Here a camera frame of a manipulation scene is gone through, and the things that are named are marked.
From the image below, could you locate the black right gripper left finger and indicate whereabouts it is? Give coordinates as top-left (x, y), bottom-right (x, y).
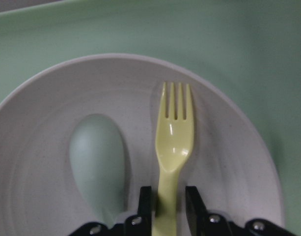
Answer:
top-left (70, 186), bottom-right (152, 236)

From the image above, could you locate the mint green tray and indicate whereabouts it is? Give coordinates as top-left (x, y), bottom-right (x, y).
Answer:
top-left (0, 0), bottom-right (301, 236)

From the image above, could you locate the pale green plastic spoon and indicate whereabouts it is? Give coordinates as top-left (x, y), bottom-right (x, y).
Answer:
top-left (69, 114), bottom-right (125, 227)

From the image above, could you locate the yellow plastic fork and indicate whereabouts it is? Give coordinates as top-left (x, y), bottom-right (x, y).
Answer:
top-left (152, 83), bottom-right (194, 236)

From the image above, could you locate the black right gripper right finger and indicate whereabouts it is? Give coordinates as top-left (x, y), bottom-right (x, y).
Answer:
top-left (185, 186), bottom-right (293, 236)

